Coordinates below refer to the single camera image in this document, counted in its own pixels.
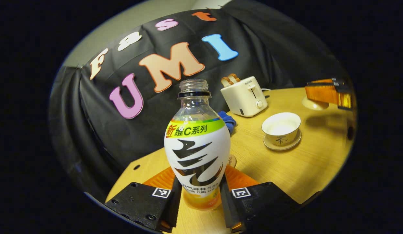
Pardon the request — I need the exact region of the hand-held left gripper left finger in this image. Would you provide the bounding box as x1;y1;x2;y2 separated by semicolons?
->
104;166;183;233

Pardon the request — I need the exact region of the cream ceramic teacup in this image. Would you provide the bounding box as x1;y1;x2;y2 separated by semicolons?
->
261;112;302;147

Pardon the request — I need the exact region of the cream ceramic saucer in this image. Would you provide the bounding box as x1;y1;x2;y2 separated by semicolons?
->
263;129;302;151

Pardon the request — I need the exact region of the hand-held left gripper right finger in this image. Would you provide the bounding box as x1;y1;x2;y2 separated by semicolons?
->
219;164;301;233

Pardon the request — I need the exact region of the black backdrop cloth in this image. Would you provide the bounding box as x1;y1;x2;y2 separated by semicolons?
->
48;0;348;203

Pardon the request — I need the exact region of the blue folded towel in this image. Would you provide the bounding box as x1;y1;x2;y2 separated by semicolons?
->
217;110;237;135

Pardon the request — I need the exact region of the cream teacup lid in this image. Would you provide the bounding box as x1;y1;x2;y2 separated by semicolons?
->
301;96;330;111

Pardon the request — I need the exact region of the white toaster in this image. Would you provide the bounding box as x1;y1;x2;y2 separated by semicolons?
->
220;76;269;118

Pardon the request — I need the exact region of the clear water bottle white label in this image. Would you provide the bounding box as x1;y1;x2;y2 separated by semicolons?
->
164;79;232;211

